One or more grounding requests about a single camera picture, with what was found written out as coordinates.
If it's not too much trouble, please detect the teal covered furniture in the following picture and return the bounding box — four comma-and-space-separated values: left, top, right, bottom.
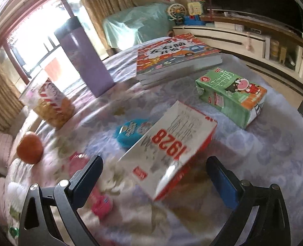
102, 3, 175, 51

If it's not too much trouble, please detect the blue glitter hairbrush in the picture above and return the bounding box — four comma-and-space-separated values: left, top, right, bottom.
114, 119, 153, 149

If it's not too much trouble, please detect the pink striped sofa cushion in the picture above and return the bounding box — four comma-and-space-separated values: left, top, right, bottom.
0, 132, 13, 168

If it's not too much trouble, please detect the stack of children's books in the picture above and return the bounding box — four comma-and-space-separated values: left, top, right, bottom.
136, 33, 223, 86

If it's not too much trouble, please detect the purple tumbler bottle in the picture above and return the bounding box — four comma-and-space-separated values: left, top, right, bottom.
54, 16, 114, 97

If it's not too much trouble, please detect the yellow toy telephone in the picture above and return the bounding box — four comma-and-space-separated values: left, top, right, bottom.
188, 2, 203, 16

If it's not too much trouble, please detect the toy ferris wheel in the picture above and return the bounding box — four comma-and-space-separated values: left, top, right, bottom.
167, 3, 187, 24

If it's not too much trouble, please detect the white fluffy ball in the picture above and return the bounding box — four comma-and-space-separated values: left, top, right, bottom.
7, 182, 27, 212

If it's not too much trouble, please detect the blue toy vehicle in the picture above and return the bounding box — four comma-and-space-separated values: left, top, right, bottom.
184, 15, 206, 26

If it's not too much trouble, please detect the pink hairbrush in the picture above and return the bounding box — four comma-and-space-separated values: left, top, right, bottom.
68, 152, 113, 219

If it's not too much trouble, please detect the orange fruit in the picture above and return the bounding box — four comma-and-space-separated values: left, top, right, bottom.
16, 132, 44, 164

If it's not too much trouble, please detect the green milk carton box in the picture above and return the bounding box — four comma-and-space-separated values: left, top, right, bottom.
195, 67, 267, 129

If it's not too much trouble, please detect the clear snack jar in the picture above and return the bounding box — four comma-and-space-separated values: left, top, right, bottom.
19, 70, 75, 129

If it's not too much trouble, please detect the white TV cabinet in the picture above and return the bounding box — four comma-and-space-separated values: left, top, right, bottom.
173, 22, 303, 88

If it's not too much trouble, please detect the red white 1928 box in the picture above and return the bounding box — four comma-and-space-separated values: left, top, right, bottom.
119, 100, 218, 200

